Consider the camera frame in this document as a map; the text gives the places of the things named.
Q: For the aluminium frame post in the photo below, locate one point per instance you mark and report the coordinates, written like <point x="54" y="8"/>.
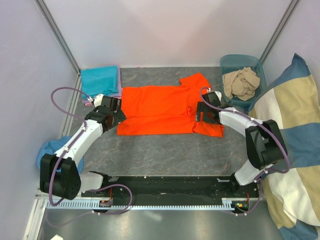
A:
<point x="279" y="29"/>
<point x="44" y="9"/>

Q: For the orange t-shirt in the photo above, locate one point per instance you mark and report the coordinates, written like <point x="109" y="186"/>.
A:
<point x="165" y="110"/>

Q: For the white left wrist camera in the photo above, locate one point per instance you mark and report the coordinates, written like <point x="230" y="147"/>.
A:
<point x="98" y="100"/>

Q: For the left aluminium frame post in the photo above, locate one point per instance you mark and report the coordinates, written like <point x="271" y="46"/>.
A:
<point x="44" y="9"/>

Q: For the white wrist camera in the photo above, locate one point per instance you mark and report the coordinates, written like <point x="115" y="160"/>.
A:
<point x="98" y="100"/>
<point x="219" y="95"/>

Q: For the teal plastic bin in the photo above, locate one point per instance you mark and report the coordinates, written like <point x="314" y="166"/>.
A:
<point x="234" y="62"/>

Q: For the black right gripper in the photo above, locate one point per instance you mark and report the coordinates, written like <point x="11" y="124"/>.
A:
<point x="201" y="108"/>

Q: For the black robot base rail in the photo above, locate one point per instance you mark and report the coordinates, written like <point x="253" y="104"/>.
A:
<point x="172" y="190"/>

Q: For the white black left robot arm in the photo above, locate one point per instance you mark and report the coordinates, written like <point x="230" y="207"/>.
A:
<point x="59" y="174"/>

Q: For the folded purple t-shirt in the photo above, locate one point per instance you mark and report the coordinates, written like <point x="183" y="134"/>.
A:
<point x="119" y="85"/>

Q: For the crumpled blue cloth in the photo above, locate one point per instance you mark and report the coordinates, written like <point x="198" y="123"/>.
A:
<point x="50" y="147"/>

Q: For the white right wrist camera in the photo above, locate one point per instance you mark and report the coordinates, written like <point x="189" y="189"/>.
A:
<point x="219" y="95"/>

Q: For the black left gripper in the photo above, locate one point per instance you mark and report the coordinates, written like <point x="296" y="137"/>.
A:
<point x="119" y="117"/>

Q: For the blue beige checkered pillow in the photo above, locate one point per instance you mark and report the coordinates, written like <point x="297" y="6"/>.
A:
<point x="293" y="191"/>

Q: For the folded pink t-shirt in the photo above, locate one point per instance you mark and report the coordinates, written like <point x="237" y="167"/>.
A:
<point x="87" y="102"/>

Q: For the crumpled beige t-shirt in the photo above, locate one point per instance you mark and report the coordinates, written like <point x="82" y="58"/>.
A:
<point x="241" y="83"/>

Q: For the folded turquoise t-shirt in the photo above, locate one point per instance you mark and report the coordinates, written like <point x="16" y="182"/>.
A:
<point x="100" y="80"/>

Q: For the right aluminium frame post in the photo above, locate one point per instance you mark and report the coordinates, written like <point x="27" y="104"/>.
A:
<point x="279" y="29"/>

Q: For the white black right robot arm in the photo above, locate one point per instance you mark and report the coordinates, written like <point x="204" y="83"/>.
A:
<point x="265" y="147"/>

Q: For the grey slotted cable duct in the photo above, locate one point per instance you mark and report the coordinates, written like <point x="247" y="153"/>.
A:
<point x="95" y="204"/>

